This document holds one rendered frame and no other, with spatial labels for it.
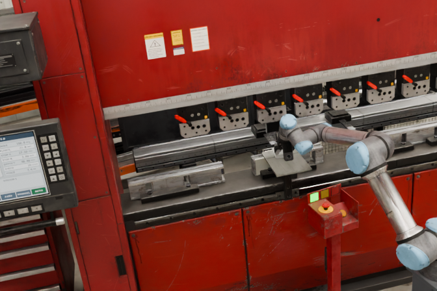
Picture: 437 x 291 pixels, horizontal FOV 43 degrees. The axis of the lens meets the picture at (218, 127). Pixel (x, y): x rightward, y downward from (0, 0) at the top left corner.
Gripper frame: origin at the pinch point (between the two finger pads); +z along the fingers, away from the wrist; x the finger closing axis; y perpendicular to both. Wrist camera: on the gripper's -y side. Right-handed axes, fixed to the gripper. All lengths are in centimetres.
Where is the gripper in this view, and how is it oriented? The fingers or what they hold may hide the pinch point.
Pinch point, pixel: (283, 154)
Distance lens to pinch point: 285.5
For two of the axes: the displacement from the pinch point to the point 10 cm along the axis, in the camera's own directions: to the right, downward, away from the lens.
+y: -1.2, -8.9, 4.4
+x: -9.9, 1.2, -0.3
